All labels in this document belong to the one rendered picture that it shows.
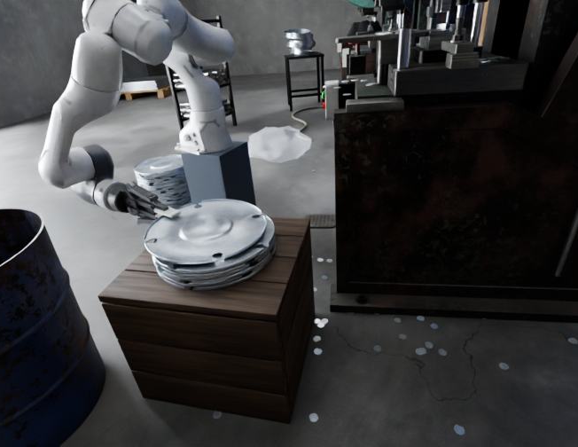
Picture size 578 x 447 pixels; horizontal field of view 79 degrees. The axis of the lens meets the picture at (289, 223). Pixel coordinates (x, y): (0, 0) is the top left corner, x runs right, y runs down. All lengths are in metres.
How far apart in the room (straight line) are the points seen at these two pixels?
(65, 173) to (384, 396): 1.00
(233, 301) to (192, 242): 0.19
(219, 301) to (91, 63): 0.61
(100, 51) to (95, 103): 0.12
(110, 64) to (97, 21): 0.10
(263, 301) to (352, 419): 0.39
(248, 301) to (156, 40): 0.64
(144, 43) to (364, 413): 1.01
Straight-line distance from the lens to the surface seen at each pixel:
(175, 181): 1.92
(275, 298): 0.72
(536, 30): 1.10
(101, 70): 0.98
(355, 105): 0.93
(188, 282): 0.78
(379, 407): 0.99
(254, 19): 8.00
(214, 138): 1.31
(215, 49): 1.24
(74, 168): 1.12
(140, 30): 0.98
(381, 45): 1.14
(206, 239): 0.83
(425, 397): 1.02
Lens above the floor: 0.82
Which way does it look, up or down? 29 degrees down
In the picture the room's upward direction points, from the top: 5 degrees counter-clockwise
